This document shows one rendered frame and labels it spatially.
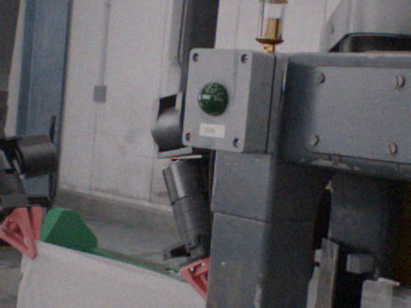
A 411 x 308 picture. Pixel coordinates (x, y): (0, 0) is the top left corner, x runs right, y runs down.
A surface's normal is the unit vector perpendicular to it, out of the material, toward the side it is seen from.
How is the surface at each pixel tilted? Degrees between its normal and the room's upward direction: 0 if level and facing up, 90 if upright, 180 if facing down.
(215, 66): 90
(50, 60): 90
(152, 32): 90
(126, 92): 90
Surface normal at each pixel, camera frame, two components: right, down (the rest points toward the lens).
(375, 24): -0.44, 0.00
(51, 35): 0.73, 0.11
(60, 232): 0.73, -0.15
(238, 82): -0.68, -0.02
